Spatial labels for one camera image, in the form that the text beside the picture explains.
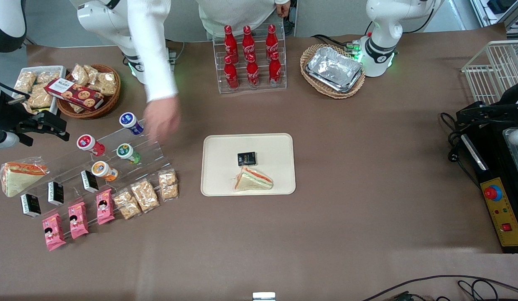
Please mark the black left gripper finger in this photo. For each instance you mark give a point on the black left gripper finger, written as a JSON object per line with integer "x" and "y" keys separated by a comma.
{"x": 474, "y": 106}
{"x": 472, "y": 120}

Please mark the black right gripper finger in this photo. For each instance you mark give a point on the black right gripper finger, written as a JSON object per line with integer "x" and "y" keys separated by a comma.
{"x": 53, "y": 118}
{"x": 56, "y": 131}

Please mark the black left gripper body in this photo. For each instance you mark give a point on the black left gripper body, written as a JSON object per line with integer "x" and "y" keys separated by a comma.
{"x": 506, "y": 107}

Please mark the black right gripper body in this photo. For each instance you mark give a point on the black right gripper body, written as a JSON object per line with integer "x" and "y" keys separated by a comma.
{"x": 10, "y": 117}

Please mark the green gum bottle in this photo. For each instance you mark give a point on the green gum bottle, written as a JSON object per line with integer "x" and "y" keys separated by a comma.
{"x": 127, "y": 152}

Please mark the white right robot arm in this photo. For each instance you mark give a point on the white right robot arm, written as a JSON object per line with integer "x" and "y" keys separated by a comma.
{"x": 100, "y": 21}

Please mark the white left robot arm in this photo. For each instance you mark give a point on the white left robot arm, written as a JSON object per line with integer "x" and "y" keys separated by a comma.
{"x": 382, "y": 25}

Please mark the person's right forearm white sleeve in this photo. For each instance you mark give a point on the person's right forearm white sleeve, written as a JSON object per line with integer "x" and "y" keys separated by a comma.
{"x": 152, "y": 50}

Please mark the red gum bottle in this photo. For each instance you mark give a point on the red gum bottle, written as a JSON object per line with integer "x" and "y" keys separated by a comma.
{"x": 89, "y": 144}

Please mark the orange gum bottle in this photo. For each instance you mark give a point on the orange gum bottle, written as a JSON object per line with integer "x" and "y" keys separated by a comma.
{"x": 103, "y": 170}

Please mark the blue gum bottle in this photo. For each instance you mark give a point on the blue gum bottle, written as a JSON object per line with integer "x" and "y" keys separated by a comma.
{"x": 130, "y": 122}

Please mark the beige plastic tray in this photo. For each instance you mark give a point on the beige plastic tray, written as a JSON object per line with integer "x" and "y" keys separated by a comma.
{"x": 275, "y": 175}

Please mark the person's right hand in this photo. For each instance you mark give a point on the person's right hand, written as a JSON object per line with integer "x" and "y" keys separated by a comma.
{"x": 162, "y": 119}

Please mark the person's left hand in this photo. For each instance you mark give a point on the person's left hand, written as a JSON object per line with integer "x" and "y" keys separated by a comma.
{"x": 283, "y": 9}

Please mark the yellow snack packet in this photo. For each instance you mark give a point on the yellow snack packet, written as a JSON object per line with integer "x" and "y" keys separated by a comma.
{"x": 42, "y": 110}

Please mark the clear granola snack bag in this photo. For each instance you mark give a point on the clear granola snack bag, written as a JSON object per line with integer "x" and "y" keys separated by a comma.
{"x": 40, "y": 98}
{"x": 47, "y": 77}
{"x": 92, "y": 72}
{"x": 29, "y": 107}
{"x": 80, "y": 74}
{"x": 127, "y": 205}
{"x": 145, "y": 195}
{"x": 25, "y": 81}
{"x": 168, "y": 184}
{"x": 106, "y": 83}

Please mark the red cookie box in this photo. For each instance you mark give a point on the red cookie box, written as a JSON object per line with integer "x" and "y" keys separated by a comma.
{"x": 77, "y": 94}

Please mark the grey plastic bin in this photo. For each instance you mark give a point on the grey plastic bin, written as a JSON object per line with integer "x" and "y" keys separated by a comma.
{"x": 60, "y": 75}

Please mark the black yellow control box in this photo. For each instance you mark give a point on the black yellow control box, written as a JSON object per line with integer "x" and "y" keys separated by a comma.
{"x": 493, "y": 167}

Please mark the dark round wicker basket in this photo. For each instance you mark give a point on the dark round wicker basket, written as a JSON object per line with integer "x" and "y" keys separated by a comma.
{"x": 110, "y": 102}

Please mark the small black snack box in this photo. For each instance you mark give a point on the small black snack box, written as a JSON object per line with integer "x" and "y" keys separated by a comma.
{"x": 56, "y": 193}
{"x": 31, "y": 205}
{"x": 90, "y": 181}
{"x": 246, "y": 159}

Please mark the wrapped triangle sandwich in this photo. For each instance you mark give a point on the wrapped triangle sandwich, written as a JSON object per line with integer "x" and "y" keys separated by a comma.
{"x": 252, "y": 180}
{"x": 18, "y": 179}

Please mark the red emergency stop button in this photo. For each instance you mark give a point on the red emergency stop button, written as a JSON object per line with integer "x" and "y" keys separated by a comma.
{"x": 492, "y": 192}

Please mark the pink snack packet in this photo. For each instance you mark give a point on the pink snack packet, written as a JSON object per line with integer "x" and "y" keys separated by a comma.
{"x": 78, "y": 220}
{"x": 105, "y": 207}
{"x": 54, "y": 232}

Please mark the clear acrylic stepped stand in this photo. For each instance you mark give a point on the clear acrylic stepped stand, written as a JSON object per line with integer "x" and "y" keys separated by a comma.
{"x": 148, "y": 156}

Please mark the aluminium foil container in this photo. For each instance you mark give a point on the aluminium foil container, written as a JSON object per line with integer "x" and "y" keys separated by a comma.
{"x": 334, "y": 65}
{"x": 346, "y": 88}

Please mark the light oval wicker basket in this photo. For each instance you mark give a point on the light oval wicker basket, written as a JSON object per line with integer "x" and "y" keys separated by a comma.
{"x": 312, "y": 85}

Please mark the clear acrylic bottle rack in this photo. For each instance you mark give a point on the clear acrylic bottle rack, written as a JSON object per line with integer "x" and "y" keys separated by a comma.
{"x": 220, "y": 85}

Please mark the red cola bottle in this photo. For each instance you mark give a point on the red cola bottle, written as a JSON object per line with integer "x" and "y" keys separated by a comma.
{"x": 230, "y": 42}
{"x": 275, "y": 71}
{"x": 271, "y": 39}
{"x": 248, "y": 42}
{"x": 231, "y": 75}
{"x": 253, "y": 73}

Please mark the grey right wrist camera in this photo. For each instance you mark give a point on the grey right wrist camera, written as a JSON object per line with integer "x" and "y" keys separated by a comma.
{"x": 3, "y": 140}

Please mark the aluminium frame rack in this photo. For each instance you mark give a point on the aluminium frame rack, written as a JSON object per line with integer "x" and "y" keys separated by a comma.
{"x": 499, "y": 12}

